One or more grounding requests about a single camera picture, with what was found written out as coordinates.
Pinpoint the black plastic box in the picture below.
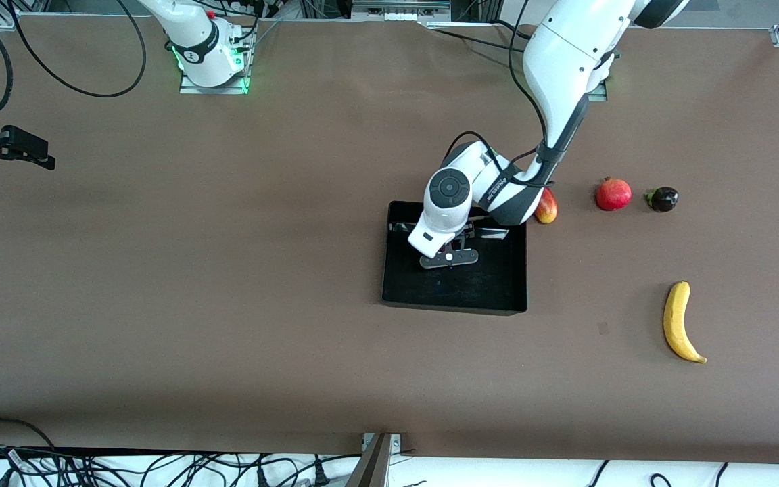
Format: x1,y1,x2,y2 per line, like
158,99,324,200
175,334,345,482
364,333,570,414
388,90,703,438
381,200,529,317

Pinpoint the yellow banana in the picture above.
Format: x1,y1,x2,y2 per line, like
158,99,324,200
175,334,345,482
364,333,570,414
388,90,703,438
663,281,708,365

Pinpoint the red yellow mango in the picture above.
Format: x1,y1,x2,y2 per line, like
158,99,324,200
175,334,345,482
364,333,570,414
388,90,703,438
535,187,559,225

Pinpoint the red pomegranate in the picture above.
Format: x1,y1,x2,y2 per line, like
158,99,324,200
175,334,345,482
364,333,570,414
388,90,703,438
596,176,633,212

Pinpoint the dark purple fruit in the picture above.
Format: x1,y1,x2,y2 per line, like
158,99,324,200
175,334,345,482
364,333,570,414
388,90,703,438
645,187,680,213

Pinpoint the grey power strip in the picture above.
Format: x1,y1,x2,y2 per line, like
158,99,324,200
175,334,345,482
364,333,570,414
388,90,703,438
351,0,452,22

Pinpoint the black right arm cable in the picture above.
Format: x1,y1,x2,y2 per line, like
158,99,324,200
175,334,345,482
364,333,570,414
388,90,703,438
0,0,149,118

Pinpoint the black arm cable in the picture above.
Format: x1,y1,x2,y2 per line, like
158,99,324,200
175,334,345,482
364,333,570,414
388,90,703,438
442,0,560,189
0,0,149,118

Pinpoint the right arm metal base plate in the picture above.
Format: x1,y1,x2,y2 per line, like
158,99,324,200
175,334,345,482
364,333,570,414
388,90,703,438
179,27,252,95

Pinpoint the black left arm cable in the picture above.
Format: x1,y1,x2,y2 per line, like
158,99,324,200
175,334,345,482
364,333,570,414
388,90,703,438
442,0,560,189

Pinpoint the grey metal bracket bar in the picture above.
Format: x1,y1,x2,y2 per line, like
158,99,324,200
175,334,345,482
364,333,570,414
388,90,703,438
346,432,404,487

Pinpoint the black looping floor cable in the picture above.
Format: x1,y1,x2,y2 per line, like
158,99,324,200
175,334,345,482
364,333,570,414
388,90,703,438
0,417,57,451

